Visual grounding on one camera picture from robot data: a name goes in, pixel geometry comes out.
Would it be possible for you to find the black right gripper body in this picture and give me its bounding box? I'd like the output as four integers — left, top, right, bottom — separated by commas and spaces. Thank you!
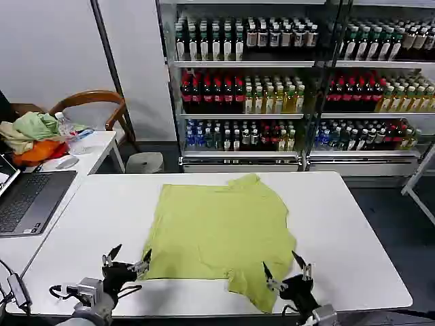
278, 274, 319, 312

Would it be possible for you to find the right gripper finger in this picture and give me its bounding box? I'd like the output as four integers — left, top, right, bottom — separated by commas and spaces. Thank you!
291, 250, 313, 283
262, 261, 288, 291

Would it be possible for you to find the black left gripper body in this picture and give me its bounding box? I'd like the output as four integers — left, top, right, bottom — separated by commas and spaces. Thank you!
101, 261, 139, 300

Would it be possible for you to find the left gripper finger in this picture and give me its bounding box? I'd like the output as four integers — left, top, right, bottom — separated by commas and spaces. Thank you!
127, 249, 153, 275
101, 243, 122, 269

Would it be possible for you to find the light green shirt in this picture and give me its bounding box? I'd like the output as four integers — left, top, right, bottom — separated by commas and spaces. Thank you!
141, 173, 298, 314

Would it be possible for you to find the thin black left wrist loop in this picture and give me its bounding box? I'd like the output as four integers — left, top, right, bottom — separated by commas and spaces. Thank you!
118, 284, 143, 297

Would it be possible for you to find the grey laptop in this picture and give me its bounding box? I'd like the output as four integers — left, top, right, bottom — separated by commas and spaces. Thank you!
0, 154, 78, 238

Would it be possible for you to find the white computer mouse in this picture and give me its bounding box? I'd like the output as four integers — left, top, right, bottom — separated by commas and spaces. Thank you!
55, 156, 80, 170

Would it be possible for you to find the white side desk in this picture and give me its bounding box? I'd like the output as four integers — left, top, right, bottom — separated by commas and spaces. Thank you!
0, 130, 126, 280

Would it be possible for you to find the blue plastic wrapper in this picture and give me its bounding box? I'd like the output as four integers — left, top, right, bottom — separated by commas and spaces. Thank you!
69, 128, 94, 142

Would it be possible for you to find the orange crumpled cloth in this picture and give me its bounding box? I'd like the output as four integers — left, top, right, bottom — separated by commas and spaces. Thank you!
12, 139, 69, 167

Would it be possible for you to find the clear plastic water bottle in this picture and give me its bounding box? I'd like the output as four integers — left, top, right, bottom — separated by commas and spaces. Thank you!
54, 111, 86, 156

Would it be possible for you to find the pale green crumpled cloth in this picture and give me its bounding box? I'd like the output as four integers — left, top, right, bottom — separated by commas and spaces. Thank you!
12, 111, 61, 142

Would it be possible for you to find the beige crumpled cloth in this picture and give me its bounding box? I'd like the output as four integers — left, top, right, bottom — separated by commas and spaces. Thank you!
0, 121, 35, 154

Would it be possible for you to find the brown wooden chair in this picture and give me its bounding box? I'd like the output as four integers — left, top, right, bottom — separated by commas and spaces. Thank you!
48, 89, 141, 153

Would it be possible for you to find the black monitor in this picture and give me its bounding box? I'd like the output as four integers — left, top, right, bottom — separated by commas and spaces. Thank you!
0, 89, 12, 118

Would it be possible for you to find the glass shelf with bottles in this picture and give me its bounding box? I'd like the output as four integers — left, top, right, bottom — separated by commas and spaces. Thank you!
305, 0, 435, 178
155, 0, 322, 173

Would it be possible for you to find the black slanted pole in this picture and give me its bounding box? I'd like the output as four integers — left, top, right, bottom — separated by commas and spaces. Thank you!
90, 0, 141, 153

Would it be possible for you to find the grey adapter hub with cable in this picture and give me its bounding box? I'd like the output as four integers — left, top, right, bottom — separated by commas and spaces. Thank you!
0, 259, 33, 314

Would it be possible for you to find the white metal frame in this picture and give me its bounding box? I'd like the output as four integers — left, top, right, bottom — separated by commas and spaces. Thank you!
400, 141, 435, 227

